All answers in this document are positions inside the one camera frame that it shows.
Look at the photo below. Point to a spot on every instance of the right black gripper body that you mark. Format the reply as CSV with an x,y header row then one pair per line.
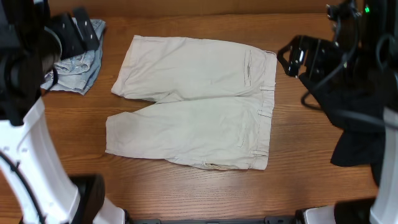
x,y
324,58

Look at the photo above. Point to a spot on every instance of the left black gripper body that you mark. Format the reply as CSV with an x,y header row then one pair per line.
x,y
71,43

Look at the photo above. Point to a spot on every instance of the beige khaki shorts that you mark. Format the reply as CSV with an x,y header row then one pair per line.
x,y
211,103

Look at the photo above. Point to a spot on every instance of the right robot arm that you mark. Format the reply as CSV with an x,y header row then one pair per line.
x,y
368,36

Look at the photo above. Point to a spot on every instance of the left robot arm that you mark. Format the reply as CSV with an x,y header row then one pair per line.
x,y
32,41

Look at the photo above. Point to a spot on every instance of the folded light blue jeans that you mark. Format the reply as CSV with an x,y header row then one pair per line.
x,y
79,73

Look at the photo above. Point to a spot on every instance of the black garment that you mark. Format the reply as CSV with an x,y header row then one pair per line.
x,y
361,143

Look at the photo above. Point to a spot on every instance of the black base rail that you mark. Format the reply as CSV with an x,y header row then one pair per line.
x,y
267,220

